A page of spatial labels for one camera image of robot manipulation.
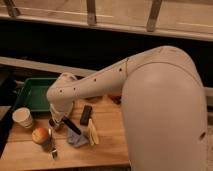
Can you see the yellow banana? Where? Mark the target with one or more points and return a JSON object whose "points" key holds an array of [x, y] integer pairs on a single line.
{"points": [[93, 135]]}

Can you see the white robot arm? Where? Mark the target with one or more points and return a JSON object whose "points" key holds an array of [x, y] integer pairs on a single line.
{"points": [[163, 105]]}

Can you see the grey blue cloth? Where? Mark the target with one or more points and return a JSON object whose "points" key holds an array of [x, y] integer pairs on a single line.
{"points": [[76, 140]]}

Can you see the small metal cup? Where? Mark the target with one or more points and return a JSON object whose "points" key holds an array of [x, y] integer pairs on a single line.
{"points": [[55, 126]]}

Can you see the red yellow apple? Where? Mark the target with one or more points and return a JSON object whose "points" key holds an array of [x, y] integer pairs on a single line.
{"points": [[40, 135]]}

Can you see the green plastic tray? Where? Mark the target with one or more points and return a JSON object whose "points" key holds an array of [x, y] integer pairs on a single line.
{"points": [[33, 95]]}

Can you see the black rectangular block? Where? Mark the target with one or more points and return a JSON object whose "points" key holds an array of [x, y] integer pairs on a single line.
{"points": [[87, 110]]}

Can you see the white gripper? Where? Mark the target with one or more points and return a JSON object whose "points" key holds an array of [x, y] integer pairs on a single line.
{"points": [[61, 110]]}

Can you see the white paper cup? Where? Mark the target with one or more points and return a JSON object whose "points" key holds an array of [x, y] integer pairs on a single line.
{"points": [[23, 117]]}

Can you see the wooden table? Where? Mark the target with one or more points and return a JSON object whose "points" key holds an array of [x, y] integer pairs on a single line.
{"points": [[21, 153]]}

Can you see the orange bowl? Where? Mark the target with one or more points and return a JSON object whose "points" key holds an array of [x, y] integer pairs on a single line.
{"points": [[116, 98]]}

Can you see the metal spatula tool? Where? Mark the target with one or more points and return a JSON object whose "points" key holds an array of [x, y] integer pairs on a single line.
{"points": [[53, 149]]}

